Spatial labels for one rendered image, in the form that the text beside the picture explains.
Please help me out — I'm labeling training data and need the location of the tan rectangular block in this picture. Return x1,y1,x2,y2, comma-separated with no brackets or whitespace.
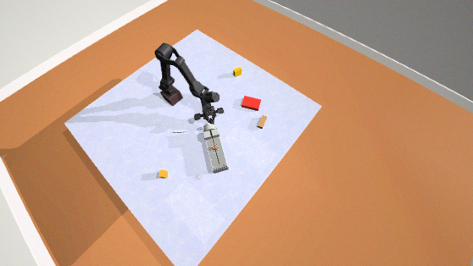
258,115,267,129

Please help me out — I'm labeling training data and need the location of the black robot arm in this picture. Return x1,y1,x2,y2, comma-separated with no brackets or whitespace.
154,43,220,117

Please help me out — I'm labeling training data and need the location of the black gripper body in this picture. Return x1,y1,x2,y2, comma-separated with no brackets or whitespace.
194,103,224,120

